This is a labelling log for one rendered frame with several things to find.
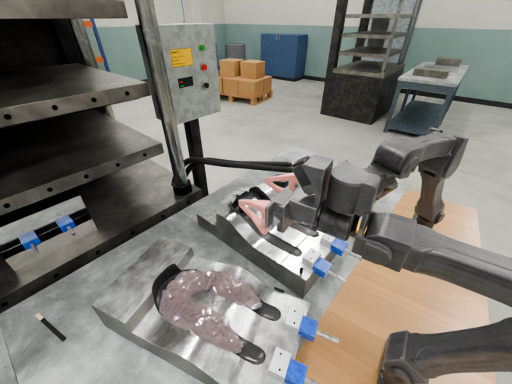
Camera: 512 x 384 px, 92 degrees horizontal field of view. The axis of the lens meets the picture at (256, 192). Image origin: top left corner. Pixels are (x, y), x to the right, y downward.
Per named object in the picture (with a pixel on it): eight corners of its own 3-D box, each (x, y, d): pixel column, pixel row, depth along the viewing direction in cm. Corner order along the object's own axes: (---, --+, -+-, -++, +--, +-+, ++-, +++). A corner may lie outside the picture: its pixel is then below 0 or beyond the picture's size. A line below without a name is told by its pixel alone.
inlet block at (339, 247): (363, 260, 79) (367, 248, 76) (356, 270, 76) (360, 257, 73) (325, 240, 86) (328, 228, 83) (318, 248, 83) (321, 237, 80)
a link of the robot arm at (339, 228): (315, 204, 41) (357, 219, 38) (327, 188, 45) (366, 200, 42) (310, 235, 45) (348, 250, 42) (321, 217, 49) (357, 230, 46)
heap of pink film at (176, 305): (266, 296, 69) (266, 280, 65) (236, 363, 56) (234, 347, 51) (189, 266, 78) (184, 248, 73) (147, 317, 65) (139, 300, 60)
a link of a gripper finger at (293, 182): (251, 177, 50) (294, 190, 46) (270, 162, 55) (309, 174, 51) (252, 203, 54) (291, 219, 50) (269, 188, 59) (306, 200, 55)
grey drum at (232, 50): (246, 77, 746) (245, 43, 696) (246, 81, 698) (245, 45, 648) (226, 77, 745) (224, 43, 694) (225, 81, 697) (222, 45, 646)
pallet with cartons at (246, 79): (273, 97, 565) (273, 59, 522) (254, 106, 507) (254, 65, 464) (229, 90, 615) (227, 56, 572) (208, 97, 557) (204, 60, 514)
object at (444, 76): (449, 111, 480) (472, 57, 427) (432, 143, 358) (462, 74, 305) (409, 104, 515) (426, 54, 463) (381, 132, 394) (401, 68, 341)
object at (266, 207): (230, 193, 45) (275, 211, 41) (252, 176, 50) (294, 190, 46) (233, 222, 49) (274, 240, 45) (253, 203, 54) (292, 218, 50)
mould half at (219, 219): (340, 249, 91) (349, 221, 83) (302, 299, 75) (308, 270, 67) (241, 196, 118) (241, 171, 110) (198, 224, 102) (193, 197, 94)
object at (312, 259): (347, 282, 73) (352, 270, 69) (340, 293, 69) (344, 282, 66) (308, 258, 80) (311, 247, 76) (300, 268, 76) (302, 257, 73)
